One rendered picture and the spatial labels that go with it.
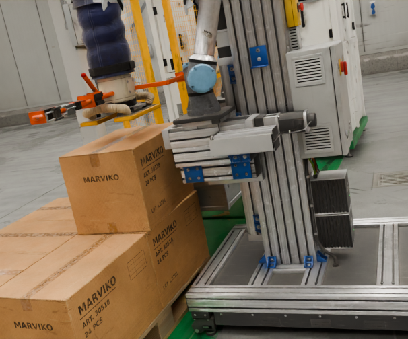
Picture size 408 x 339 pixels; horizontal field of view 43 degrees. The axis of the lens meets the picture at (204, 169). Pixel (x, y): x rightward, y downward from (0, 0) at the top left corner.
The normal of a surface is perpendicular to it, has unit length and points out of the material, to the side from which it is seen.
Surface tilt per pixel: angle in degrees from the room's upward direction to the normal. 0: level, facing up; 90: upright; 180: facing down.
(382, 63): 90
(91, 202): 90
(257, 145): 90
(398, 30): 90
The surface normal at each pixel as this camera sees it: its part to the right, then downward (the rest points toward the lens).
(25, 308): -0.39, 0.29
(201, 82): 0.09, 0.36
